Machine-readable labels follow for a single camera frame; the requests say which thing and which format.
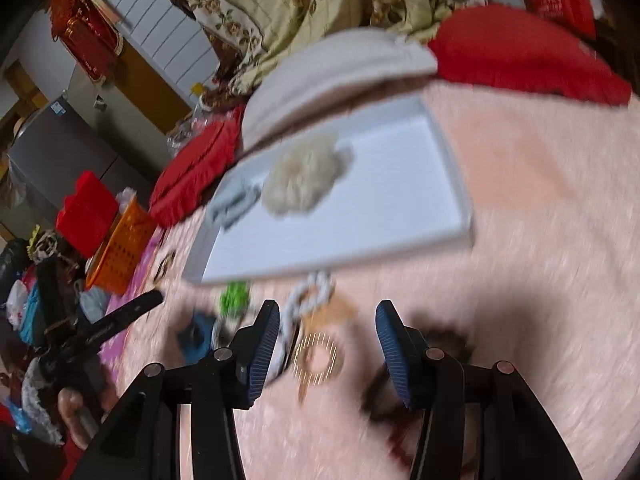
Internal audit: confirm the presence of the gold spiral hair tie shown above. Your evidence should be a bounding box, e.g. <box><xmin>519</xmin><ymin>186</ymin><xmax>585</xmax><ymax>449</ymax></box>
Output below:
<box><xmin>292</xmin><ymin>331</ymin><xmax>346</xmax><ymax>387</ymax></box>

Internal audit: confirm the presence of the blue hair claw clip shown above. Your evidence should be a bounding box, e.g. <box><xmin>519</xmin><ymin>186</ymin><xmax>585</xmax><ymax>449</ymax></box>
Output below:
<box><xmin>177</xmin><ymin>312</ymin><xmax>217</xmax><ymax>365</ymax></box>

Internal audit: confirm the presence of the light blue fluffy scrunchie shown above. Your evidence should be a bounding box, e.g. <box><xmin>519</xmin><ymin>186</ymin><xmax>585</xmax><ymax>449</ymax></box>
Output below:
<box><xmin>205</xmin><ymin>181</ymin><xmax>262</xmax><ymax>230</ymax></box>

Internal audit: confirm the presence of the cream fluffy scrunchie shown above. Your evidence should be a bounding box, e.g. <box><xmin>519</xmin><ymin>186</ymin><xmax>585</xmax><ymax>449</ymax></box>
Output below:
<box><xmin>262</xmin><ymin>133</ymin><xmax>355</xmax><ymax>218</ymax></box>

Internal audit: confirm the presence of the person's left hand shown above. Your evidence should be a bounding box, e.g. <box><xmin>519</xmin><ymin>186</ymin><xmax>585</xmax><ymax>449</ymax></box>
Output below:
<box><xmin>58</xmin><ymin>356</ymin><xmax>118</xmax><ymax>451</ymax></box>

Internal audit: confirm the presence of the purple floral sheet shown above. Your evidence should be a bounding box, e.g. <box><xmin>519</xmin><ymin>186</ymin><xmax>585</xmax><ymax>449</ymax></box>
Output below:
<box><xmin>99</xmin><ymin>228</ymin><xmax>164</xmax><ymax>382</ymax></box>

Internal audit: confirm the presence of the orange plastic basket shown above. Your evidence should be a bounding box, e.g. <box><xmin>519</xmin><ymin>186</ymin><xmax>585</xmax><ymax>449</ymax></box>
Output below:
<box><xmin>86</xmin><ymin>196</ymin><xmax>156</xmax><ymax>296</ymax></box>

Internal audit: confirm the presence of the brown hair clip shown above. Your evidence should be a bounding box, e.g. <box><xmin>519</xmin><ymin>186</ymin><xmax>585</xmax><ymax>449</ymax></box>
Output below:
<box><xmin>152</xmin><ymin>250</ymin><xmax>176</xmax><ymax>285</ymax></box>

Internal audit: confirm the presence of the white shallow box tray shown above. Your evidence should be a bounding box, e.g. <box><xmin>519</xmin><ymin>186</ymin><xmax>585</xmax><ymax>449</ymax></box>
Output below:
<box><xmin>182</xmin><ymin>93</ymin><xmax>474</xmax><ymax>285</ymax></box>

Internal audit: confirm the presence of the red plastic bin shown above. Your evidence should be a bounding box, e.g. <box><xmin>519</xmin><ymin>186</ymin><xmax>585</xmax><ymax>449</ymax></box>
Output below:
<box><xmin>55</xmin><ymin>171</ymin><xmax>119</xmax><ymax>259</ymax></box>

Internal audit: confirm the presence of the red ruffled cushion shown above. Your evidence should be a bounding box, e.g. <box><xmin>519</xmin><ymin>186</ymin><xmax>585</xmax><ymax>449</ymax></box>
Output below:
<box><xmin>149</xmin><ymin>104</ymin><xmax>245</xmax><ymax>229</ymax></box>

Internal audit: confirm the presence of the pink textured bedspread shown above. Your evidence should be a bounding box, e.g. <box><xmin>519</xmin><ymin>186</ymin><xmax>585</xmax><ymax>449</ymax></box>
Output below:
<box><xmin>112</xmin><ymin>81</ymin><xmax>640</xmax><ymax>480</ymax></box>

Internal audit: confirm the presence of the grey refrigerator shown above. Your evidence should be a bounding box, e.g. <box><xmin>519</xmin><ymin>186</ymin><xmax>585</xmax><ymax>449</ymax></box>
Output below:
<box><xmin>8</xmin><ymin>96</ymin><xmax>152</xmax><ymax>224</ymax></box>

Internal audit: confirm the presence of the clear plastic bag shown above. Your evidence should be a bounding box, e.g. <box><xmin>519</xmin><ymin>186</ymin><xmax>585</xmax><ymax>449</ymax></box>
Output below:
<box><xmin>166</xmin><ymin>112</ymin><xmax>210</xmax><ymax>158</ymax></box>

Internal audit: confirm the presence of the white pillow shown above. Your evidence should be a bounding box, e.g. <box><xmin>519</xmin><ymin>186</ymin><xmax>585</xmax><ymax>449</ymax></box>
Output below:
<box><xmin>241</xmin><ymin>27</ymin><xmax>438</xmax><ymax>152</ymax></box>

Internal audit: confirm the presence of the floral beige quilt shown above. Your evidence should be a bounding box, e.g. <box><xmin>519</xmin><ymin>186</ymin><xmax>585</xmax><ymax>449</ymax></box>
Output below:
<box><xmin>169</xmin><ymin>0</ymin><xmax>488</xmax><ymax>110</ymax></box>

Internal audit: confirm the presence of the red plain cushion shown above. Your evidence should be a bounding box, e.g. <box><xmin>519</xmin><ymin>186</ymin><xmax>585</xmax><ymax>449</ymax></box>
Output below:
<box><xmin>428</xmin><ymin>4</ymin><xmax>632</xmax><ymax>106</ymax></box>

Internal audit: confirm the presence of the red hanging decoration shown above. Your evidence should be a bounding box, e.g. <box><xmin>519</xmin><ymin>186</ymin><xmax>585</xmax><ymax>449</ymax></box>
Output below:
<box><xmin>50</xmin><ymin>0</ymin><xmax>124</xmax><ymax>84</ymax></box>

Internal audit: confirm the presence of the green bead bracelet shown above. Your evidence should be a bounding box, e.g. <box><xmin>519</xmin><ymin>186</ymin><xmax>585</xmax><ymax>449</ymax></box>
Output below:
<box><xmin>218</xmin><ymin>280</ymin><xmax>252</xmax><ymax>320</ymax></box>

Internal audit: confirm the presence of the white bead bracelet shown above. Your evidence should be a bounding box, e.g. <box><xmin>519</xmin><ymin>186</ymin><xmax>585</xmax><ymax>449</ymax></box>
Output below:
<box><xmin>278</xmin><ymin>270</ymin><xmax>336</xmax><ymax>340</ymax></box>

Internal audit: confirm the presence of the dark brown bead bracelet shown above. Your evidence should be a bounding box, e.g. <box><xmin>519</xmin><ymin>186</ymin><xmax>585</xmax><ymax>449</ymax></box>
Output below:
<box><xmin>359</xmin><ymin>358</ymin><xmax>417</xmax><ymax>424</ymax></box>

